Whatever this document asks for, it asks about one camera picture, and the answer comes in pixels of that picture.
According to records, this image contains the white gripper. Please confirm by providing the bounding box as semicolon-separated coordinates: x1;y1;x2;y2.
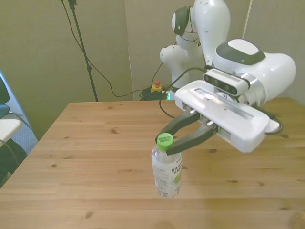
156;80;271;156

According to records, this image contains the chair with dark backrest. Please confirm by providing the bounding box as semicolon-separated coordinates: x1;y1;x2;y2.
0;76;27;187

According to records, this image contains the black straight pole stand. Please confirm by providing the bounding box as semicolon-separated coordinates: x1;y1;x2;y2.
68;0;99;103

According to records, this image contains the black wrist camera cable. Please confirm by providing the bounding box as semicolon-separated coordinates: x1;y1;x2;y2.
159;4;284;135

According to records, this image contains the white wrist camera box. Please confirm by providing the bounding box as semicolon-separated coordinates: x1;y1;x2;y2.
203;68;250;96

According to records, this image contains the yellow emergency stop button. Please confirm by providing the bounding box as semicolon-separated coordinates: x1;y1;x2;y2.
151;80;165;94

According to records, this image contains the black pole stand cable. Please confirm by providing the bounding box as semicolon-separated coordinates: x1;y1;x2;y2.
61;0;153;98

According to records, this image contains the clear green-capped water bottle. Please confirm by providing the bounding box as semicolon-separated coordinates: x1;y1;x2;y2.
151;132;183;199

